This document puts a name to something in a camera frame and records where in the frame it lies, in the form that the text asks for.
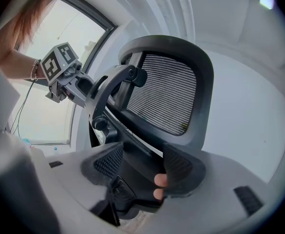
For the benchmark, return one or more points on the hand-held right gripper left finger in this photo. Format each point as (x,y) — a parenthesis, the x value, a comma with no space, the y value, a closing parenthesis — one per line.
(108,162)

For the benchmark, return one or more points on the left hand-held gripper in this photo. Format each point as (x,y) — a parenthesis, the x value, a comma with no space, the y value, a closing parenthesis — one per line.
(57,64)

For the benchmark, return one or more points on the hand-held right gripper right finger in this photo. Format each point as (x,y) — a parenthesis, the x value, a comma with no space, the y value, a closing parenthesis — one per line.
(181,169)

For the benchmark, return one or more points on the black mesh office chair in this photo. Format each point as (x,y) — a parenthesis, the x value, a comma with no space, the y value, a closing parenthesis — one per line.
(166,91)

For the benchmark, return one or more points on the person's left forearm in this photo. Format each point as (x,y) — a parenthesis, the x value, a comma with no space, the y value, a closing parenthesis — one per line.
(15,64)

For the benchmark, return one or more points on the person's right hand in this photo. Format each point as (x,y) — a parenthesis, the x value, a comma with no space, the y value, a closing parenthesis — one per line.
(160,180)

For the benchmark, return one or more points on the clear plastic bottle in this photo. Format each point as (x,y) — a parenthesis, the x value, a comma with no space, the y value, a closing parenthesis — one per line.
(56,150)

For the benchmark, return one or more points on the small blue object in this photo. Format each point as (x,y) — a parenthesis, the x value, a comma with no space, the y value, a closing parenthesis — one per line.
(27,142)

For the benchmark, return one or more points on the person's white shirt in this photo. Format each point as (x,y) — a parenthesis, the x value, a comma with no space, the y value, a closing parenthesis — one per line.
(1,99)

